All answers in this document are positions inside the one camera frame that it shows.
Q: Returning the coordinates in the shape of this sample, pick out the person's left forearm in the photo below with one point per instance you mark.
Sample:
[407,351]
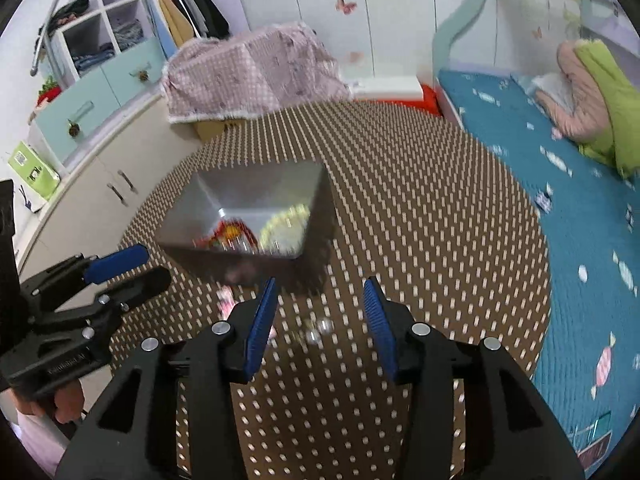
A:
[35,440]

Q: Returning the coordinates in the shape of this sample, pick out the person's left hand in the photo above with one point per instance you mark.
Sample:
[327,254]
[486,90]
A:
[65,400]

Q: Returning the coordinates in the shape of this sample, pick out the white low cabinet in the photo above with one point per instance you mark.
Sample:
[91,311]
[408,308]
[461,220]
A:
[140,150]

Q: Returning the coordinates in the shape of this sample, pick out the pink quilt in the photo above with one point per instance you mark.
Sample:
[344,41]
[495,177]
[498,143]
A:
[580,105]

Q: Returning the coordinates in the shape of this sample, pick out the clear crystal piece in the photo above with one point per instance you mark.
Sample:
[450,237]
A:
[320,331]

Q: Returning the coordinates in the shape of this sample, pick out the white flat box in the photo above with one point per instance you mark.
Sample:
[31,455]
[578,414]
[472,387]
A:
[385,90]

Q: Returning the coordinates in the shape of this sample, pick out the cardboard box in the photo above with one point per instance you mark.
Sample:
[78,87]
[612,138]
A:
[215,127]

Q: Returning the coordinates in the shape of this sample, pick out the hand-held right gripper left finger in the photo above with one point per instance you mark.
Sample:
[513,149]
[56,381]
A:
[262,325]

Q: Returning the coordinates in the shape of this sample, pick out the blue printed bed sheet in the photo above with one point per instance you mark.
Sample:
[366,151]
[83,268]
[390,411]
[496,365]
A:
[575,210]

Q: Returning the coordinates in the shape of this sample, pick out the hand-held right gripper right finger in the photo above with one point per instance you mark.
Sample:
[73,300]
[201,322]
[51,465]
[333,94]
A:
[380,330]

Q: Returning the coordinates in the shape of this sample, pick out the pink foil packet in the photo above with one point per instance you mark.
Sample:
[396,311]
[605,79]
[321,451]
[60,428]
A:
[227,302]

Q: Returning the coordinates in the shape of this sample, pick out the folded jeans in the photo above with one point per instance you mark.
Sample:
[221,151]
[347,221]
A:
[92,57]
[127,32]

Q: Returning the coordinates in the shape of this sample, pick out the pinecone drawer ornament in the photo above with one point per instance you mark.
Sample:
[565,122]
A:
[143,75]
[74,130]

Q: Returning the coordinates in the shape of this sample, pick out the red bead jewellery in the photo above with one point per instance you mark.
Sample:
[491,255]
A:
[227,232]

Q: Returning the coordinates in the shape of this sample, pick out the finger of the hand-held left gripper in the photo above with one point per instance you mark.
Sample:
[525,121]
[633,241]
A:
[115,262]
[145,282]

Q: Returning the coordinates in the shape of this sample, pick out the dark clothes pile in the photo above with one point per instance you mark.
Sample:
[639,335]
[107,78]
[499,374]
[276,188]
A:
[72,7]

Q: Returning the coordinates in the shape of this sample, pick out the small butterfly sticker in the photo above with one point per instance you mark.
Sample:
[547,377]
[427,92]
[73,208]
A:
[537,31]

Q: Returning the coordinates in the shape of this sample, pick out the pink checked cloth cover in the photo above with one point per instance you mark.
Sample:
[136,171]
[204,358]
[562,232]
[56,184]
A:
[225,75]

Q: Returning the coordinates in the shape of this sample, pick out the white pillow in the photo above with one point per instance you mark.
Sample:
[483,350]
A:
[552,87]

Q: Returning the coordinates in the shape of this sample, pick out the red plush toy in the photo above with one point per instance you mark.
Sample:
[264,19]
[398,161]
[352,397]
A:
[50,91]

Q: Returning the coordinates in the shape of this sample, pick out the pink butterfly sticker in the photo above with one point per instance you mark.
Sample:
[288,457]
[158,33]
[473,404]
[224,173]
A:
[346,4]

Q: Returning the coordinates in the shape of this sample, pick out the light green bunk bed frame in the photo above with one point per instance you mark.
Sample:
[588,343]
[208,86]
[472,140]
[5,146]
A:
[472,5]

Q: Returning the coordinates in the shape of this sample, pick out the row of hanging clothes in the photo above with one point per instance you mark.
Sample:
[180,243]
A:
[185,10]

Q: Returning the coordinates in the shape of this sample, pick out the round polka dot table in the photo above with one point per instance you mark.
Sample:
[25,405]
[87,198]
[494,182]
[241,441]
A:
[425,210]

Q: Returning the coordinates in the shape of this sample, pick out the light blue drawer unit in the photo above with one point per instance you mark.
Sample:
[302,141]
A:
[100,95]

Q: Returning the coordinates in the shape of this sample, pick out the curved metal handrail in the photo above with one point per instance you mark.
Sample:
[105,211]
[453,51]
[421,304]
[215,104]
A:
[40,45]

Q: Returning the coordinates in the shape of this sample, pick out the green paper bag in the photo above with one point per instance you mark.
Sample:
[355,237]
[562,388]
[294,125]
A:
[35,170]

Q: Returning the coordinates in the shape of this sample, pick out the green quilt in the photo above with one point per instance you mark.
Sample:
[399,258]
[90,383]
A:
[605,90]

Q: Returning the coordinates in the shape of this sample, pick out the dark square jewelry box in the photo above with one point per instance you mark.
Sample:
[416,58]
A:
[250,190]

